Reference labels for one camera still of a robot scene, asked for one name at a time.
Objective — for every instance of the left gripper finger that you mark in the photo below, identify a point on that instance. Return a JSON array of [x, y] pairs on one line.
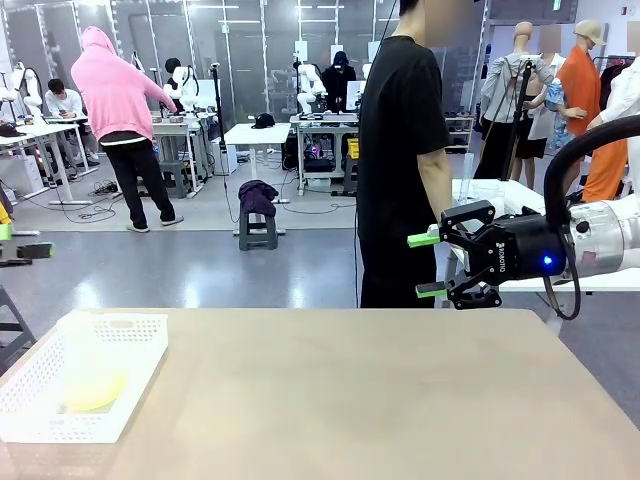
[[30, 251], [5, 230]]

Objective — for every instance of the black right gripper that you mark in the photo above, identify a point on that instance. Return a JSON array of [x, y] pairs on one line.
[[525, 250]]

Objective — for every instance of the translucent plastic Erlenmeyer flask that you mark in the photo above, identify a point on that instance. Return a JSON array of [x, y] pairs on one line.
[[90, 380]]

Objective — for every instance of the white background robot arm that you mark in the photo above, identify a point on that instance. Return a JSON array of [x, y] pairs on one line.
[[310, 87], [185, 87], [27, 90]]

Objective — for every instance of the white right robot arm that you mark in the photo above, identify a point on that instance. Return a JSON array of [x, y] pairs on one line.
[[600, 235]]

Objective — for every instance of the person's right forearm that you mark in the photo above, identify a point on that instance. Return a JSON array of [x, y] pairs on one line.
[[435, 190]]

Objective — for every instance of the large white side table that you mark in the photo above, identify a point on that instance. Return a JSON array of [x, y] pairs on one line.
[[525, 286]]

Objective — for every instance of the long white office desk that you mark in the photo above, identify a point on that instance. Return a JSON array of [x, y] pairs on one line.
[[35, 134]]

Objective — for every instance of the person in black T-shirt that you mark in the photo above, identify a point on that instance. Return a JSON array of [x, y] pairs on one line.
[[400, 150]]

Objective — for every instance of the white shoe rack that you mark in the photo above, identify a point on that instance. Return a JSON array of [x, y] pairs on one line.
[[460, 125]]

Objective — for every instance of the seated person in white shirt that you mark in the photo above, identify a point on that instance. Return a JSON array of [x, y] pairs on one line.
[[62, 100]]

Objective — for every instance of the yellow storage bin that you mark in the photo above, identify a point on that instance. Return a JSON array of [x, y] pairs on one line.
[[354, 148]]

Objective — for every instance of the small grey step stool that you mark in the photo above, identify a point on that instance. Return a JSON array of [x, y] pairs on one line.
[[172, 177]]

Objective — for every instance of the mannequin with orange trousers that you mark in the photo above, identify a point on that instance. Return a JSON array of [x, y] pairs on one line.
[[612, 170]]

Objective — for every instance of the person in pink hoodie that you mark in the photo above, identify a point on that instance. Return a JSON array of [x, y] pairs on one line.
[[115, 100]]

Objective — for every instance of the mannequin in grey shirt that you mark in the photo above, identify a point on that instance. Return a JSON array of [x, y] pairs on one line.
[[502, 90]]

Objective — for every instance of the white background workbench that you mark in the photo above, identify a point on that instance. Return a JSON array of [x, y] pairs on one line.
[[180, 127]]

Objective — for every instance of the mannequin in orange robe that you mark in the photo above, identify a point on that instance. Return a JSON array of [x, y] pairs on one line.
[[582, 90]]

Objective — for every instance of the dark grey plastic stool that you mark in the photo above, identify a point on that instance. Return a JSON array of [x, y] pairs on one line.
[[257, 232]]

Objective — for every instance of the seated person in black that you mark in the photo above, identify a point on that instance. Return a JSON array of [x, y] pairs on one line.
[[340, 82]]

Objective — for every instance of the dark purple jacket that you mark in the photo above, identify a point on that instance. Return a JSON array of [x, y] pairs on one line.
[[257, 192]]

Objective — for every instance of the tall black stand pole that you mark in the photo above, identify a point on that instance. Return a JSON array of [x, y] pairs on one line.
[[218, 110]]

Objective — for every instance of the small white standing desk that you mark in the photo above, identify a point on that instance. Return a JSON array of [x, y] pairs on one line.
[[257, 136]]

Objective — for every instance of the black baseball cap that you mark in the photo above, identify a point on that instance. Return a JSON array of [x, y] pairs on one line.
[[263, 121]]

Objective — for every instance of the black camera tripod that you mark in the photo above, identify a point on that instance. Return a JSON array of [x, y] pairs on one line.
[[517, 125]]

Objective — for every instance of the metal frame equipment workbench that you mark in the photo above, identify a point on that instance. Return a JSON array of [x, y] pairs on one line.
[[325, 122]]

